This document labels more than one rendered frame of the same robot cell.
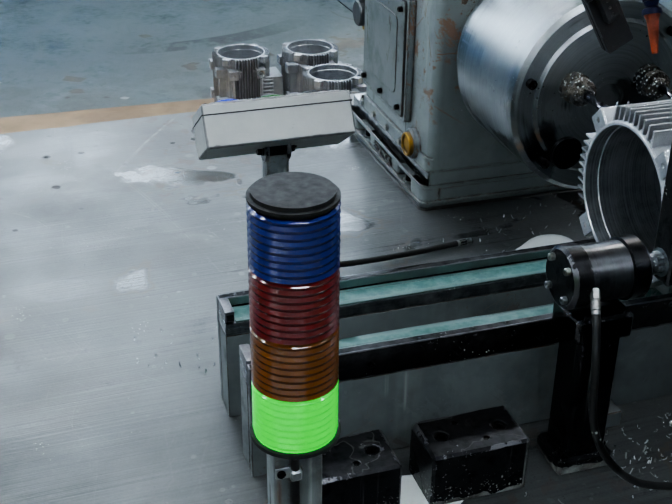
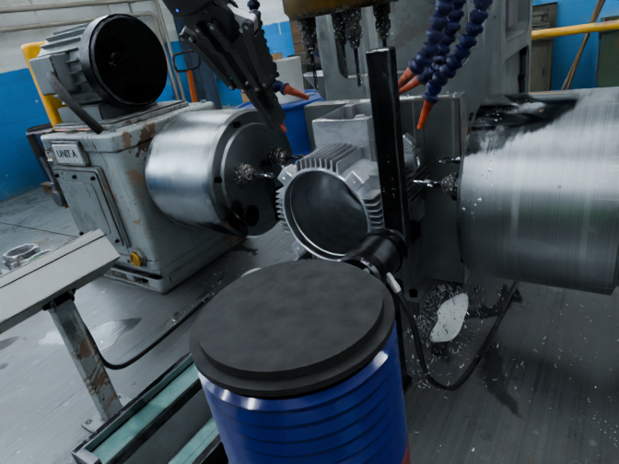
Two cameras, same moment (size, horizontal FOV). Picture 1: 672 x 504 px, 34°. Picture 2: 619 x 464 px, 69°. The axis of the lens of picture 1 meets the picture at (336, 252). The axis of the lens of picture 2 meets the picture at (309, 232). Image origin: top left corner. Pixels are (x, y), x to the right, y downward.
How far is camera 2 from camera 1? 0.58 m
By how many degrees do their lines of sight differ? 30
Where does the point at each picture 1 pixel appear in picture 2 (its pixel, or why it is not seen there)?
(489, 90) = (187, 197)
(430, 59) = (130, 200)
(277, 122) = (52, 276)
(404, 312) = not seen: hidden behind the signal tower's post
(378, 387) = not seen: hidden behind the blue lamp
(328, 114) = (92, 252)
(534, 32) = (204, 147)
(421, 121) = (139, 241)
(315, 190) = (327, 285)
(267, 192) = (251, 340)
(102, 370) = not seen: outside the picture
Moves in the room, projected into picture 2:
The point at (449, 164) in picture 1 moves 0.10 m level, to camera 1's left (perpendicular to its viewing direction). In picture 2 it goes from (169, 260) to (124, 279)
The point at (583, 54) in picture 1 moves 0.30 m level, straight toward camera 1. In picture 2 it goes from (238, 151) to (307, 191)
